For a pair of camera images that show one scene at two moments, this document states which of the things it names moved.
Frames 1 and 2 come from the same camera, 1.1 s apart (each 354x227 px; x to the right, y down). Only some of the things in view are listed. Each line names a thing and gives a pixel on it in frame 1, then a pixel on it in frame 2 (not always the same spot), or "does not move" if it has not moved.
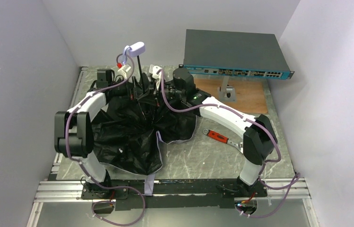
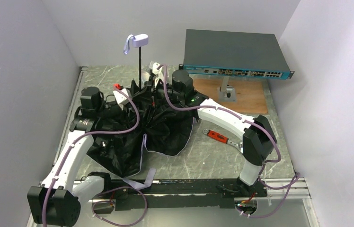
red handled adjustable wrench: x=221 y=137 does not move
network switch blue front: x=235 y=53 does not move
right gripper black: x=157 y=91 does not move
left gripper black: x=130 y=91 -> x=129 y=92
